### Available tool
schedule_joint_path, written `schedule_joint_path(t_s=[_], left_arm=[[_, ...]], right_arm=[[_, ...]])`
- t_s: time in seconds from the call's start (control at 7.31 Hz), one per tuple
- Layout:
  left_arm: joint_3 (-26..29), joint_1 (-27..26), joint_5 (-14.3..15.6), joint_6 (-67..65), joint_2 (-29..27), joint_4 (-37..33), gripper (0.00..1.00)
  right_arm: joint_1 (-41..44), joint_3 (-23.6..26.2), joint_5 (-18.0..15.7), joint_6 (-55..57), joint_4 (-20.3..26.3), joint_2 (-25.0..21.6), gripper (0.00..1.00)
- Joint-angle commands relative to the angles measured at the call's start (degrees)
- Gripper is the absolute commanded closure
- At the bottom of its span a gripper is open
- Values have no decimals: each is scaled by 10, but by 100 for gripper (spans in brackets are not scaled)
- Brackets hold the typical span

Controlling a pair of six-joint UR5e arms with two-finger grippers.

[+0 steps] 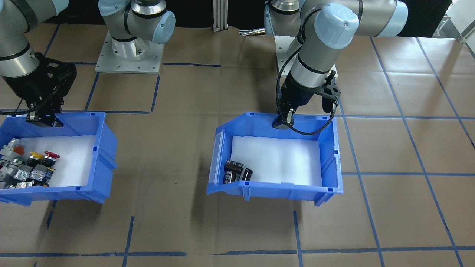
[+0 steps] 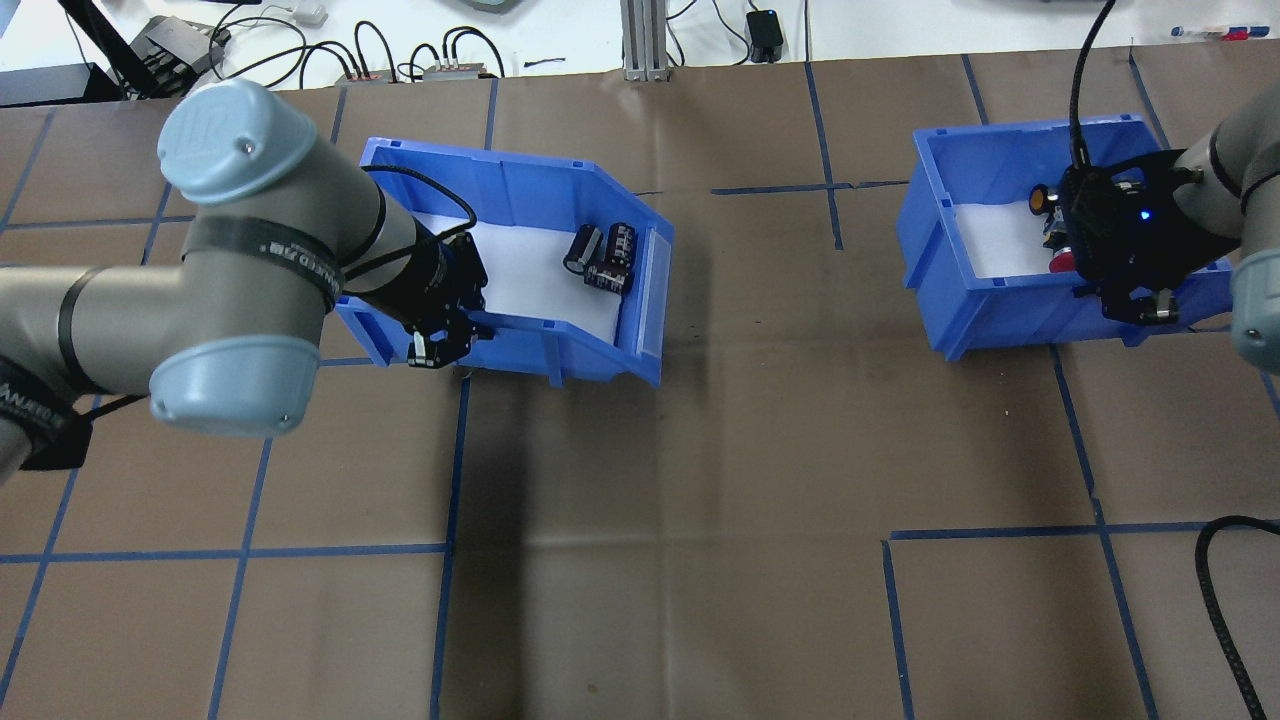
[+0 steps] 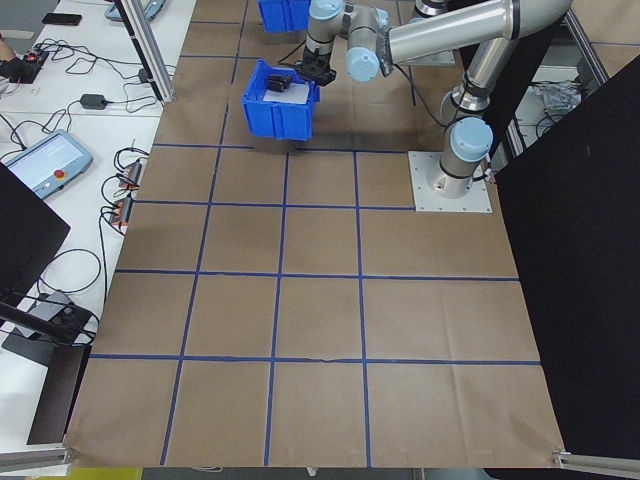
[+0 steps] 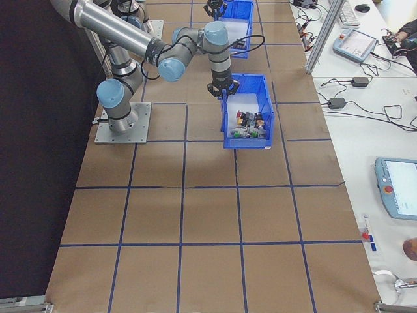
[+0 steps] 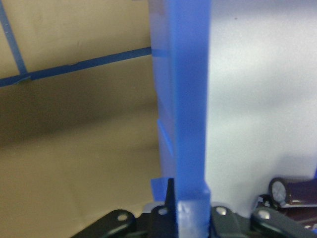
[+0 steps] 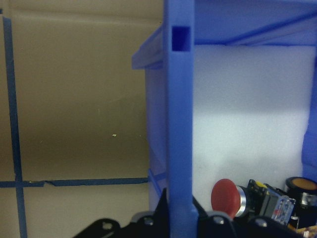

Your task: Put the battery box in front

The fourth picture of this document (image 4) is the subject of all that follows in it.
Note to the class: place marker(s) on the white foam liner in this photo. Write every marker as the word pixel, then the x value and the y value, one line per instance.
pixel 234 29

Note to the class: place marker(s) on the silver metal hand tool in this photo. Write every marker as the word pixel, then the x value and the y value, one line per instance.
pixel 404 283

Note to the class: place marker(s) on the white keyboard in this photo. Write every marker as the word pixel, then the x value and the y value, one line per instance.
pixel 349 14

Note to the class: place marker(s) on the black computer mouse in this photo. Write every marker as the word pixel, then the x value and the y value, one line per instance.
pixel 362 6

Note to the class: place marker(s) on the blue plastic storage bin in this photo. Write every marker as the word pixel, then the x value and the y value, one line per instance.
pixel 247 143
pixel 239 54

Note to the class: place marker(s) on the yellow mushroom push button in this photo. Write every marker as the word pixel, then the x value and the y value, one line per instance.
pixel 241 122

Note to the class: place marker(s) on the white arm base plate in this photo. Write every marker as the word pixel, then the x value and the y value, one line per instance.
pixel 158 32
pixel 140 130

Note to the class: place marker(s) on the white marker red cap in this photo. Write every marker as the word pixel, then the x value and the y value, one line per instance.
pixel 365 228

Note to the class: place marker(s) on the aluminium profile post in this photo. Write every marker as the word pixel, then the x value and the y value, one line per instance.
pixel 323 32

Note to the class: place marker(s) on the light blue teach pendant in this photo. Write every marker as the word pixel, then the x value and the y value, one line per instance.
pixel 353 44
pixel 397 189

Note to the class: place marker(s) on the small assorted toy objects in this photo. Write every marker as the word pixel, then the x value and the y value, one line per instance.
pixel 244 102

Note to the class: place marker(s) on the aluminium profile bar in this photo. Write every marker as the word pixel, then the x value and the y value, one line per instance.
pixel 26 305
pixel 395 307

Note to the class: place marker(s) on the black frame cover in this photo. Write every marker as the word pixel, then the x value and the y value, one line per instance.
pixel 39 130

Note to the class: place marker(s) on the person forearm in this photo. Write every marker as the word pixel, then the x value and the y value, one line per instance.
pixel 410 29

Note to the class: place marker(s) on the black amber indicator lamp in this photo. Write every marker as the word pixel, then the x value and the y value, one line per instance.
pixel 260 119

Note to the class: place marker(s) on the metal bar frame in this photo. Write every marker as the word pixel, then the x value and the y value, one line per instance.
pixel 99 55

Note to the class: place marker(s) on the black power adapter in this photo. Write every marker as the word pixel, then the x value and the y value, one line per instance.
pixel 360 81
pixel 337 103
pixel 304 3

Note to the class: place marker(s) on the green push button switch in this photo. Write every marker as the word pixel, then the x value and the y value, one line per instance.
pixel 249 133

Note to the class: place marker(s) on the blue tape piece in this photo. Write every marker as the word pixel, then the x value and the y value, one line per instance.
pixel 374 246

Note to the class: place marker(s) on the brown round object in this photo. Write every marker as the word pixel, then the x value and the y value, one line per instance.
pixel 411 248

